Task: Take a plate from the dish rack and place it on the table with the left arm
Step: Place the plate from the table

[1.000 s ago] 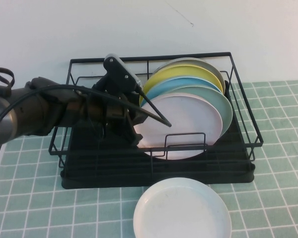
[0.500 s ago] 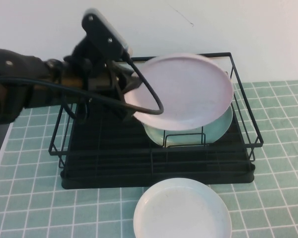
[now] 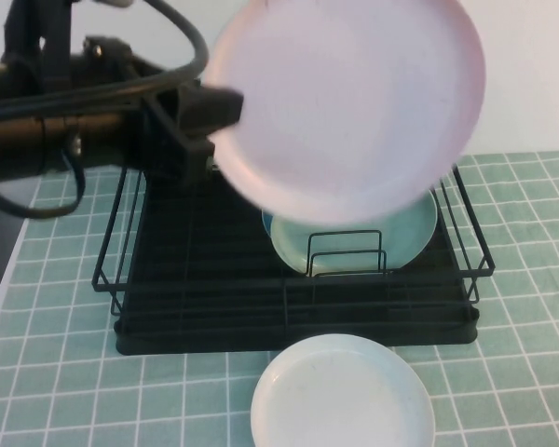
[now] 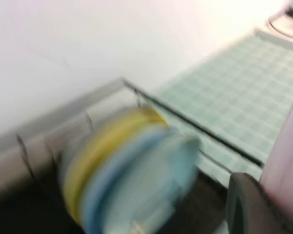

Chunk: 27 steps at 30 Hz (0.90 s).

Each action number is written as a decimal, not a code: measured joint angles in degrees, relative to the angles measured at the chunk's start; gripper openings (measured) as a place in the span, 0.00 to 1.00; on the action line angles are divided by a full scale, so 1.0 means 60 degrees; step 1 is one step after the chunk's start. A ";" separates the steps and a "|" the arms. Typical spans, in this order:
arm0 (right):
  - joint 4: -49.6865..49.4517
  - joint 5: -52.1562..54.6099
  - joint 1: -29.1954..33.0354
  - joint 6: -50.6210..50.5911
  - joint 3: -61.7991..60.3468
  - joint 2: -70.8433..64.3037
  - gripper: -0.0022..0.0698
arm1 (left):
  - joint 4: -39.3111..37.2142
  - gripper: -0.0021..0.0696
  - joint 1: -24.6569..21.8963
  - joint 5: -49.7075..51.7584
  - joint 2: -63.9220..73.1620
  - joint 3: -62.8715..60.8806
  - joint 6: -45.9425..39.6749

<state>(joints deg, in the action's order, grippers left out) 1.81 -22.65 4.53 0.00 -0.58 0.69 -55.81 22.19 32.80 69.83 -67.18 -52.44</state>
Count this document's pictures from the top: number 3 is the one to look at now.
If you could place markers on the pale green plate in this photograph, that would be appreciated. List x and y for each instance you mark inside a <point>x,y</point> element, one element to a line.
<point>400,242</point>

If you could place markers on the pink plate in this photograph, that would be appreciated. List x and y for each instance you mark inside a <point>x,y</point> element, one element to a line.
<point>344,107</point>

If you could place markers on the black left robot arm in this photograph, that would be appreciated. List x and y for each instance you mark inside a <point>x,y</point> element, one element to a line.
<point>18,144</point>

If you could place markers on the blue plate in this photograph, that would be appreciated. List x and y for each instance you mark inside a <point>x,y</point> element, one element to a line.
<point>266,223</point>

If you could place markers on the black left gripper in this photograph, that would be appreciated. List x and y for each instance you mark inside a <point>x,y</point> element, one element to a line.
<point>167,158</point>

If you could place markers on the black dish drying rack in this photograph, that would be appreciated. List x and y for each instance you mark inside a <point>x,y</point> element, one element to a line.
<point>205,242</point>

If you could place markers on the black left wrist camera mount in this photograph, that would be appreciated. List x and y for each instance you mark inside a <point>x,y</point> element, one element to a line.
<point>37,37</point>

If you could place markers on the white plate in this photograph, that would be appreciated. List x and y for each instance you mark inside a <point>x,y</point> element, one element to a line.
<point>340,400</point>

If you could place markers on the green checked tablecloth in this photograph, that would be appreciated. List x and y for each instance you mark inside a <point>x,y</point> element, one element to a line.
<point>74,396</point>

